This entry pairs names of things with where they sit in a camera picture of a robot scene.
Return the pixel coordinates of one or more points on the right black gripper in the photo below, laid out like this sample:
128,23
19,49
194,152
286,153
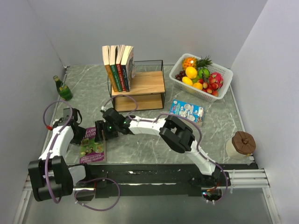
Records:
99,126

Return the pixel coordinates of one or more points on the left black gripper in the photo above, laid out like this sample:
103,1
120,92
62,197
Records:
77,140

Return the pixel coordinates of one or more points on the purple 117-Storey Treehouse book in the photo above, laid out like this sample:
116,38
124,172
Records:
91,151

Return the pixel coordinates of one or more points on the green 104-Storey Treehouse book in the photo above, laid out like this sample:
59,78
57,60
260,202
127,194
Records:
112,62

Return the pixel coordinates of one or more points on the orange Treehouse book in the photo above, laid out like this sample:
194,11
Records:
105,56

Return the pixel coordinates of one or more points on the red 13-Storey Treehouse book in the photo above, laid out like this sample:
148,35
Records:
118,57

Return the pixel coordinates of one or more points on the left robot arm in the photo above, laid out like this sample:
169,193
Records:
50,176

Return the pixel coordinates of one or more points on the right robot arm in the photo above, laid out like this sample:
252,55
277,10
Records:
175,133

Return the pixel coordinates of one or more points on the green glass bottle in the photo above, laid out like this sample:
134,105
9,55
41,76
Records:
62,89

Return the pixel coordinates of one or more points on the dark grape bunch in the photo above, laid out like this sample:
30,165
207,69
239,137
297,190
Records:
180,76

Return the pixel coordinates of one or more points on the blue cartoon book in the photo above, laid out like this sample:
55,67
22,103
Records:
190,111

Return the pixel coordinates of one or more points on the yellow lemon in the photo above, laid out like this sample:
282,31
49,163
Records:
187,81

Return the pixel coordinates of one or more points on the orange mango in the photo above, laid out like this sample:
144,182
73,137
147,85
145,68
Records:
191,72

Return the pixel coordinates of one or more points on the small pineapple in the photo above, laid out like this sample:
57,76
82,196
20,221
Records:
196,63

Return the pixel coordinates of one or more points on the white plastic fruit basket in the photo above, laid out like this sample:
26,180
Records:
225,73

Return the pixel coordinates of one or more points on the green apple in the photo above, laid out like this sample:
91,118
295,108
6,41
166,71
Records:
203,73

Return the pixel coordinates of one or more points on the red lychee cluster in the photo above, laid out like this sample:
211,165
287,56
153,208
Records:
210,87

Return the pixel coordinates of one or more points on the pink dragon fruit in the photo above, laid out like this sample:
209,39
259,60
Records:
216,80

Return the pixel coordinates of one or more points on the brown round object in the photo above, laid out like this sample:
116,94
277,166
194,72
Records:
240,145

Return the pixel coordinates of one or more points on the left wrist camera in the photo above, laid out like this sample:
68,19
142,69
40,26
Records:
57,123

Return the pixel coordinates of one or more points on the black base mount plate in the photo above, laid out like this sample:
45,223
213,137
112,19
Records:
159,179

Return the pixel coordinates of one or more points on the wood and wire shelf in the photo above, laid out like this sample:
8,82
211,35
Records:
147,88

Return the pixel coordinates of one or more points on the aluminium rail frame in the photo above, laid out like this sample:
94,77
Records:
250,178

